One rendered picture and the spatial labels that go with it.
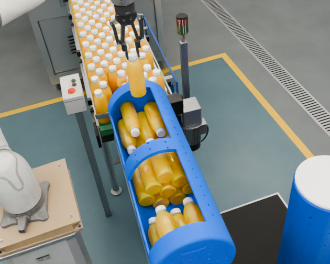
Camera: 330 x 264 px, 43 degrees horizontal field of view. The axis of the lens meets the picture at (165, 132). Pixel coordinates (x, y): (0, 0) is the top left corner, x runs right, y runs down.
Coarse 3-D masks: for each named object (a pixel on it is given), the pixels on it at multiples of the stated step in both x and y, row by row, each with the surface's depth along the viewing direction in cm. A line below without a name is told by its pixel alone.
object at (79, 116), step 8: (80, 112) 224; (80, 120) 227; (80, 128) 231; (88, 136) 236; (88, 144) 240; (88, 152) 244; (96, 168) 254; (96, 176) 259; (96, 184) 264; (104, 192) 270; (104, 200) 276; (104, 208) 281
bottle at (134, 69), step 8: (128, 64) 170; (136, 64) 169; (128, 72) 171; (136, 72) 170; (128, 80) 175; (136, 80) 173; (144, 80) 176; (136, 88) 175; (144, 88) 177; (136, 96) 178
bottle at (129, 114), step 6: (126, 102) 195; (120, 108) 195; (126, 108) 192; (132, 108) 192; (126, 114) 189; (132, 114) 189; (126, 120) 187; (132, 120) 186; (138, 120) 187; (126, 126) 186; (132, 126) 185; (138, 126) 186
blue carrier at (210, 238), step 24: (120, 96) 187; (144, 96) 197; (168, 120) 172; (120, 144) 188; (144, 144) 161; (168, 144) 160; (192, 168) 154; (144, 216) 162; (216, 216) 139; (144, 240) 143; (168, 240) 131; (192, 240) 128; (216, 240) 131
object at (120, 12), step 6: (114, 6) 153; (120, 6) 151; (126, 6) 151; (132, 6) 152; (120, 12) 152; (126, 12) 152; (132, 12) 154; (120, 18) 156; (126, 18) 157; (132, 18) 157; (120, 24) 158; (126, 24) 158
